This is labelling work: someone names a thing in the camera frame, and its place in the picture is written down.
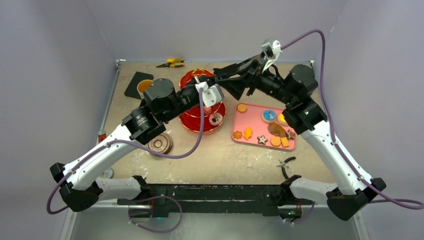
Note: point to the white mug with tea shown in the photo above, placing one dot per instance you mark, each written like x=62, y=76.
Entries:
x=142, y=86

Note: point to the white star cookie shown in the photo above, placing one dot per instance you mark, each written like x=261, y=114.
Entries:
x=262, y=140

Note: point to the yellow black pliers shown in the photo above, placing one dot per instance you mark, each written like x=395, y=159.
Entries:
x=173, y=63

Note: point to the round cracker cookie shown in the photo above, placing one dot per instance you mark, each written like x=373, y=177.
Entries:
x=275, y=141

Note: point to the brown star cookie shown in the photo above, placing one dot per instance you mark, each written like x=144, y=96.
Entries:
x=290, y=134

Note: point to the yellow frosted donut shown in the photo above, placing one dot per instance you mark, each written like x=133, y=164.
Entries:
x=281, y=119

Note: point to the pink cake slice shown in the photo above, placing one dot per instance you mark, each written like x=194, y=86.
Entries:
x=207, y=110

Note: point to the orange flower cookie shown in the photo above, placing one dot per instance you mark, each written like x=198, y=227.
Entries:
x=237, y=135

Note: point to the black handled pliers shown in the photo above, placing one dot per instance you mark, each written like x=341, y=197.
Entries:
x=283, y=166

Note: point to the metal tongs black tips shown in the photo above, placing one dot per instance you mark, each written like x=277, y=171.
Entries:
x=210, y=80

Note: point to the square cracker cookie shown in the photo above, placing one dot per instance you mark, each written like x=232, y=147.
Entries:
x=284, y=142

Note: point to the brown croissant pastry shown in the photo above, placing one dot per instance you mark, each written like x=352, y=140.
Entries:
x=276, y=130

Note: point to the blue frosted donut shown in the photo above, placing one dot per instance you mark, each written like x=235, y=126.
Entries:
x=269, y=116

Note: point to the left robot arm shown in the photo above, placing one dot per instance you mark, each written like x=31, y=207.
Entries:
x=79, y=182

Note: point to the orange fish cookie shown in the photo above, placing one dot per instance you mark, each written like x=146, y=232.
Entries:
x=248, y=133

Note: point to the pink serving tray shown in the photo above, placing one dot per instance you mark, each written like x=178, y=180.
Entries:
x=253, y=118

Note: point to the black square mat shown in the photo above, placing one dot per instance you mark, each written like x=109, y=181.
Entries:
x=131, y=90

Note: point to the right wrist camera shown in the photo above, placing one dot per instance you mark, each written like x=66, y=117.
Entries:
x=271, y=50

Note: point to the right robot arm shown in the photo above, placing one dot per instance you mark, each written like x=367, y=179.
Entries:
x=354, y=187

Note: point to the round orange cookie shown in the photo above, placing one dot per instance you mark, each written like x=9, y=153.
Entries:
x=242, y=108

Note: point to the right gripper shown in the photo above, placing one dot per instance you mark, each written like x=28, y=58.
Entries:
x=250, y=76

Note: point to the black base frame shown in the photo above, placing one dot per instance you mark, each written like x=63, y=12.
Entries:
x=269, y=200

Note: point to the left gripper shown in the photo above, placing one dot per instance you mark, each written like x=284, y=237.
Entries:
x=193, y=86

